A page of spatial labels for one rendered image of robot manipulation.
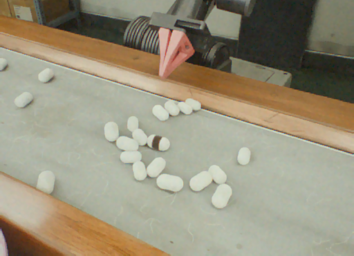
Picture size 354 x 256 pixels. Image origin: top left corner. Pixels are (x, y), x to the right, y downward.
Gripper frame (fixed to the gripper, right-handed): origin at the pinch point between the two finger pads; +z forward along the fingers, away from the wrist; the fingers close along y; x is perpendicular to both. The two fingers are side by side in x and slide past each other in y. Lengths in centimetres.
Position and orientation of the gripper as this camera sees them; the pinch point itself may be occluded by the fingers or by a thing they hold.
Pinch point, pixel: (163, 72)
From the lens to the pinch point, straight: 62.1
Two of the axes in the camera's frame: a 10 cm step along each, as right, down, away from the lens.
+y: 8.7, 2.9, -3.9
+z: -3.7, 9.1, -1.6
